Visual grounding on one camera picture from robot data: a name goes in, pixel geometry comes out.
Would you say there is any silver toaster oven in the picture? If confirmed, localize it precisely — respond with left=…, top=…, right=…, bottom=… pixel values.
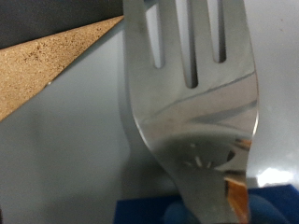
left=0, top=0, right=299, bottom=224

